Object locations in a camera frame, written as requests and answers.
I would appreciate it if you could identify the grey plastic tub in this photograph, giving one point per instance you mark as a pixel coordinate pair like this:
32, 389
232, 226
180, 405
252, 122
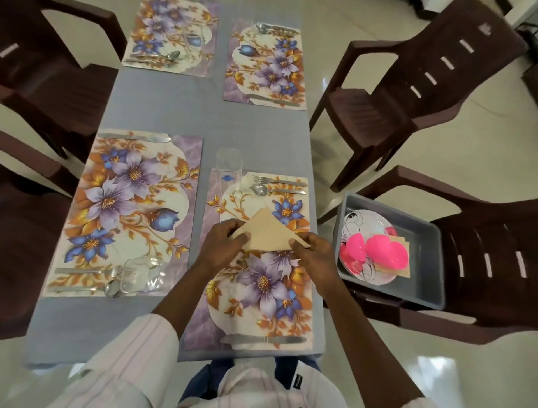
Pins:
424, 269

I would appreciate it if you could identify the beige napkin stack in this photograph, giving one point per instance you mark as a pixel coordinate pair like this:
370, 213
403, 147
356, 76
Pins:
404, 265

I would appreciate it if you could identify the white striped shirt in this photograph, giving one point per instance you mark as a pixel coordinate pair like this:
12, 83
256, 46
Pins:
122, 370

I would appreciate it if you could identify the white printed plate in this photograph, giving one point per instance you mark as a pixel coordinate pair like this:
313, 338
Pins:
363, 222

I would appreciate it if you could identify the steel spoon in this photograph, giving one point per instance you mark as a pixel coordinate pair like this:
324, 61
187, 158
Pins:
171, 55
110, 288
273, 191
261, 27

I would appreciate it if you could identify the blue jeans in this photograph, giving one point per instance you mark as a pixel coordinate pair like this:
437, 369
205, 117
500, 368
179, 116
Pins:
210, 374

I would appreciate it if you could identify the steel table knife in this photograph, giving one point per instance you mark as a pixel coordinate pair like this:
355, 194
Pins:
134, 137
260, 339

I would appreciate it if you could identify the person's right forearm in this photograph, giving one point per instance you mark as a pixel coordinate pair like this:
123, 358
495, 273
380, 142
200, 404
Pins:
370, 349

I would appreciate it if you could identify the person's right thumb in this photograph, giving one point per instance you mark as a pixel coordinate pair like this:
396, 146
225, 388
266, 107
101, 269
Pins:
299, 245

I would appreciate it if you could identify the person's left thumb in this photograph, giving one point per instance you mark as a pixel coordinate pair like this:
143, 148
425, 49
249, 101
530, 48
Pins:
241, 240

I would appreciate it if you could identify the floral placemat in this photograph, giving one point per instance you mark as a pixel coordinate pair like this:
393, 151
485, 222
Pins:
269, 67
122, 210
168, 33
260, 294

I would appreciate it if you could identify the person's right hand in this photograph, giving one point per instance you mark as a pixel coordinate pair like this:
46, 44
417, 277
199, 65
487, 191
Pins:
321, 265

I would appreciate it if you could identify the brown plastic chair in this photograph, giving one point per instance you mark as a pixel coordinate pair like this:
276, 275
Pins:
29, 235
54, 88
483, 269
420, 75

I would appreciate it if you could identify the tall clear drinking glass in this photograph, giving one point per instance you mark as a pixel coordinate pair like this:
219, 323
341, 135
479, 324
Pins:
229, 168

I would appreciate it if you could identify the clear glass tumbler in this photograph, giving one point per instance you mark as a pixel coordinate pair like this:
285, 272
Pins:
141, 275

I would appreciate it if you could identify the person's left forearm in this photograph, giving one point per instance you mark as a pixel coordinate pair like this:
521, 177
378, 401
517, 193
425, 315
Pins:
187, 296

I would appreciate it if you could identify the pink plastic bowl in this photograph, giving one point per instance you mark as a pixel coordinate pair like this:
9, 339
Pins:
353, 252
386, 254

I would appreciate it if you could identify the person's left hand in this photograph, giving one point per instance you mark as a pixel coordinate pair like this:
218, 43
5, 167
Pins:
218, 248

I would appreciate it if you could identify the steel fork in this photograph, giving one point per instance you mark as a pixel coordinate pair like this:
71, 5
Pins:
277, 181
84, 270

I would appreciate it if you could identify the grey blue tablecloth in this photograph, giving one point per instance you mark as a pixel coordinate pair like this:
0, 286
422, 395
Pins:
252, 130

